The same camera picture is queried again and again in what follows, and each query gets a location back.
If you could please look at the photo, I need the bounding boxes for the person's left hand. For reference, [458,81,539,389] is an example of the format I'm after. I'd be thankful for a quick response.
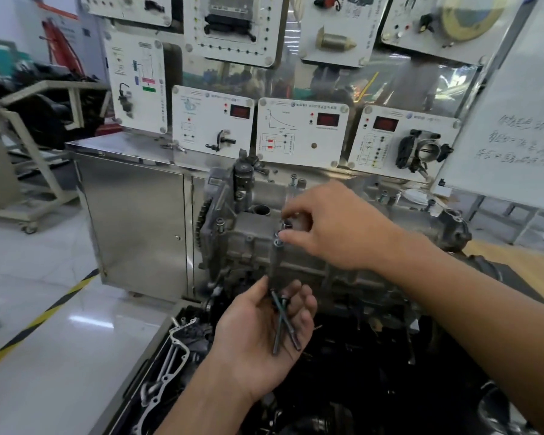
[210,275,319,402]

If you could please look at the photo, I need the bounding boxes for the person's right hand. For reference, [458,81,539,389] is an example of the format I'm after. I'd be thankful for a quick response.
[279,179,404,272]

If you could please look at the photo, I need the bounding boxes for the bundle of long dark bolts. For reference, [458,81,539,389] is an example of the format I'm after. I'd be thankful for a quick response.
[270,289,303,356]

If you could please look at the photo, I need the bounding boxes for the grey metal engine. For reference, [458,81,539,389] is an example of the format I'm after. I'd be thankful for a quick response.
[195,149,504,331]

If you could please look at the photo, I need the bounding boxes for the person's right forearm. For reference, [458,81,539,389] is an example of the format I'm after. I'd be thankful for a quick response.
[380,230,544,435]

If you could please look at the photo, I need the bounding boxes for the engine on beige stand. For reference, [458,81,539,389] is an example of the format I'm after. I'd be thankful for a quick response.
[0,79,109,235]

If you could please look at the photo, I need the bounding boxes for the black engine on trolley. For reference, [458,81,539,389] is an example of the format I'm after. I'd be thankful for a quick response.
[0,63,109,150]

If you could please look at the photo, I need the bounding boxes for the white panel throttle body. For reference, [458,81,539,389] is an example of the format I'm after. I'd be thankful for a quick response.
[346,105,462,182]

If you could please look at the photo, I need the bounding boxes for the white panel curve graph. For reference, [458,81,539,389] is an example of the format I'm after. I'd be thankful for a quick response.
[256,97,350,170]

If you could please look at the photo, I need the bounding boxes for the dark grey intake pipe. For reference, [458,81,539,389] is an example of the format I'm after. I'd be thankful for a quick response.
[294,414,345,435]

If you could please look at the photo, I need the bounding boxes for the black throttle body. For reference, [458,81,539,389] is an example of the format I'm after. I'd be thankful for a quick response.
[395,129,454,175]

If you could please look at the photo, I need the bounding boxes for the white sensor training panel board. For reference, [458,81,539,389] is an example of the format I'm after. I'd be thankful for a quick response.
[65,0,540,304]

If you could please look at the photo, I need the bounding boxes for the white panel black lever sensor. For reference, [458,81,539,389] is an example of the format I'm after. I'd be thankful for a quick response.
[171,85,256,159]

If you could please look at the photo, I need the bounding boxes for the white panel yellow disc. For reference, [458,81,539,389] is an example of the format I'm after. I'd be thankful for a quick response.
[380,0,526,66]

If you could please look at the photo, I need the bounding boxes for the white panel brass filter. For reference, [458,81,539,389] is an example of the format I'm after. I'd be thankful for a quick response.
[298,0,390,68]

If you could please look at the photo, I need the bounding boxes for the large whiteboard on stand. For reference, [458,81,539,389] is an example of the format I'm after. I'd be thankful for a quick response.
[430,0,544,240]

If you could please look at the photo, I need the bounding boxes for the white panel control module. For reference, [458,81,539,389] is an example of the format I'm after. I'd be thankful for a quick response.
[183,0,285,68]

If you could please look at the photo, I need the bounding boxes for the white panel green red labels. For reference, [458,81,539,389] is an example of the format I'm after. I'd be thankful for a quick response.
[102,31,169,135]

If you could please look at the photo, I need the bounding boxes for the clear cased control module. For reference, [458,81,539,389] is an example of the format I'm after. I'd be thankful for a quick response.
[204,0,259,41]

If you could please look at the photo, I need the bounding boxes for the yellow blue disc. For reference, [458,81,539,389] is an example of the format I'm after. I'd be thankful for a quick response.
[439,0,508,41]

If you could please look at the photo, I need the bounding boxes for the red hoist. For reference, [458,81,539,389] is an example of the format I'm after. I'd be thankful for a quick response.
[40,18,85,76]

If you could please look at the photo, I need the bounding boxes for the grey wall cabinet orange strip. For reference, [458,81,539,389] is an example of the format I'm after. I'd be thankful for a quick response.
[16,0,105,77]

